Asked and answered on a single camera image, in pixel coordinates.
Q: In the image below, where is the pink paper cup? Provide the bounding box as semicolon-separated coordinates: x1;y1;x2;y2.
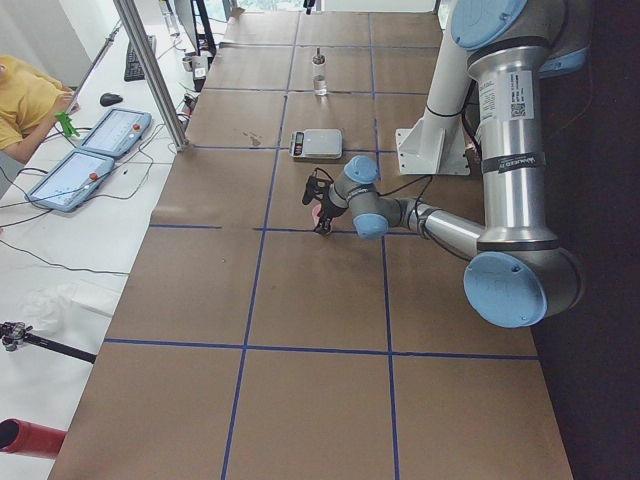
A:
311;204;322;224

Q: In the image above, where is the grey digital kitchen scale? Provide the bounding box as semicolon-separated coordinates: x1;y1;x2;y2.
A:
289;129;343;159

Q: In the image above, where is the glass sauce dispenser bottle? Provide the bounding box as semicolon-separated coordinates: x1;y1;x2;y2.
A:
312;47;328;96

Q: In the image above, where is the upper teach pendant tablet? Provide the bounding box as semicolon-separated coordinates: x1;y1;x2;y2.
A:
78;108;152;159

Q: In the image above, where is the teach pendant tablet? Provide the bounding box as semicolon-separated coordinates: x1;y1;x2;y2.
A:
25;149;115;213
78;108;152;159

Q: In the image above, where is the black keyboard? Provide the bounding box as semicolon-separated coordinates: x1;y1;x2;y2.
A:
123;42;145;82

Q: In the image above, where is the black computer mouse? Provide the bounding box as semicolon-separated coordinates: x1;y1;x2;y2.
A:
99;93;123;107

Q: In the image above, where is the lower teach pendant tablet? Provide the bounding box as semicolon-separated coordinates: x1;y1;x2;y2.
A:
25;149;115;213

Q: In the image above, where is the green clamp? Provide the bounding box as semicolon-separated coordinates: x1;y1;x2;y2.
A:
55;112;80;138

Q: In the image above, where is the person in yellow shirt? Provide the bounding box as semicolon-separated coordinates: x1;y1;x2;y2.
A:
1;55;74;164

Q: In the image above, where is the black tripod leg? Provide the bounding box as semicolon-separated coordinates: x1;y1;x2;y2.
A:
1;322;97;364

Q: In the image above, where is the red cylinder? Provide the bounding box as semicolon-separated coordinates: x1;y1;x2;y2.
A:
1;419;67;459

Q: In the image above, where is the white pedestal column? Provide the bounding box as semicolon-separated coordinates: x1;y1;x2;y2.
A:
396;1;471;175

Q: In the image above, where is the aluminium frame post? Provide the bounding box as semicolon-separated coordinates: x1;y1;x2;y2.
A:
113;0;188;152

